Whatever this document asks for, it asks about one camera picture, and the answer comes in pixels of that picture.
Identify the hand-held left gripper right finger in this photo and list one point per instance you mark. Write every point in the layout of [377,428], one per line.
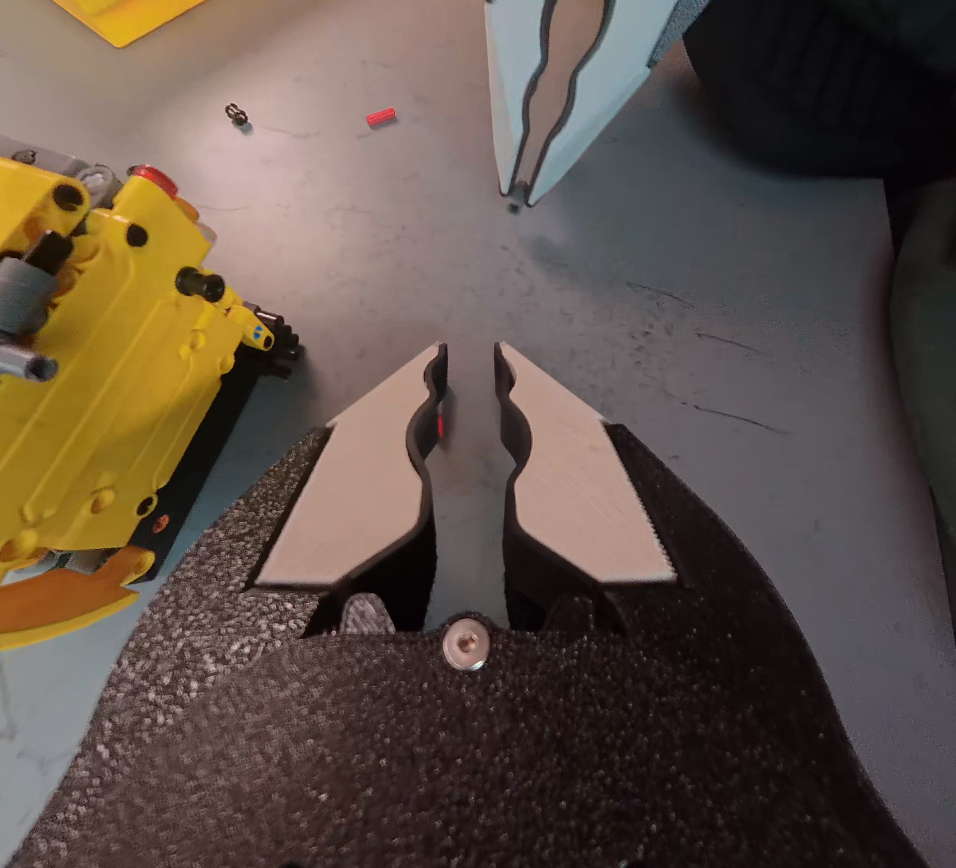
[590,502]

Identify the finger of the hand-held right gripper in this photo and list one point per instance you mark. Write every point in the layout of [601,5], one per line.
[642,1]
[515,1]

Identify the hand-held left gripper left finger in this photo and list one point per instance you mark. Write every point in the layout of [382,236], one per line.
[351,502]

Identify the dark grey lego connector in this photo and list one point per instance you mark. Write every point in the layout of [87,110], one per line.
[515,199]

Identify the yellow lego vehicle model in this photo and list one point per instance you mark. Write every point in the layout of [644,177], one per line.
[112,360]

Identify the black lego pin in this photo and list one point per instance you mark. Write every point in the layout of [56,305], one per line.
[237,115]

